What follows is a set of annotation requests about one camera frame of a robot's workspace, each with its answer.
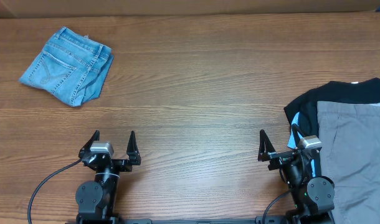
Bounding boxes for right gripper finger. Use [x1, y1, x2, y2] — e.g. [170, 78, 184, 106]
[291, 123, 306, 143]
[258, 129, 276, 162]

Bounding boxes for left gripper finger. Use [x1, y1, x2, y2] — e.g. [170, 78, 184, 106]
[126, 131, 141, 165]
[80, 130, 100, 152]

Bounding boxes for grey shorts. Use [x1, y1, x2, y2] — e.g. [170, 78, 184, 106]
[317, 101, 380, 224]

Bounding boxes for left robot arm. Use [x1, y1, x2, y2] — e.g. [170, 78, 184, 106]
[75, 130, 141, 223]

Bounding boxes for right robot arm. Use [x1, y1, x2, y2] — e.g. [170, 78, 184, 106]
[255, 124, 335, 224]

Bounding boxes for light blue garment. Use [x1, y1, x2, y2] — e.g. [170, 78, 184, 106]
[287, 112, 316, 178]

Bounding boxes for folded blue denim jeans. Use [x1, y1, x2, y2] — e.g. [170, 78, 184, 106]
[19, 27, 114, 107]

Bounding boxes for black t-shirt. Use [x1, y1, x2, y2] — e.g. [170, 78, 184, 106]
[284, 78, 380, 136]

